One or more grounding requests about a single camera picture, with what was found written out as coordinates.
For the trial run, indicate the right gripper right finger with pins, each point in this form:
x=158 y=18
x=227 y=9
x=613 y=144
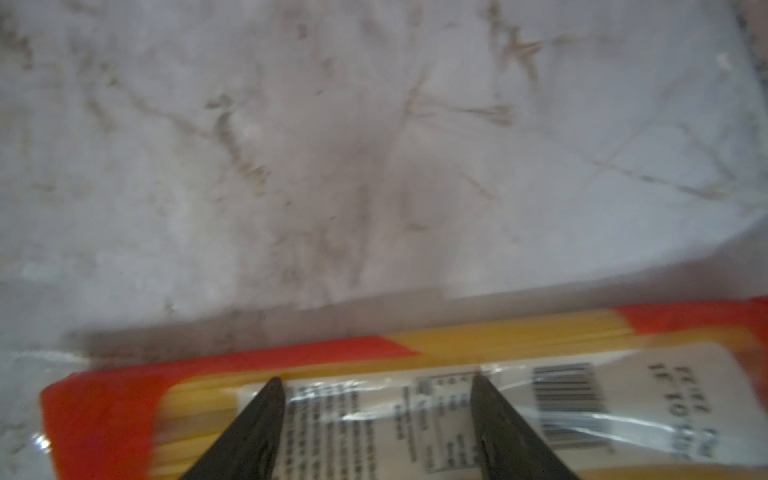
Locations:
x=508 y=447

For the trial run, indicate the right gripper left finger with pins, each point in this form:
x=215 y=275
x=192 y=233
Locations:
x=248 y=448

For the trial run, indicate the red long spaghetti pack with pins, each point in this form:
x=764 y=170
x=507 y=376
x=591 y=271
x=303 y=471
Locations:
x=647 y=391

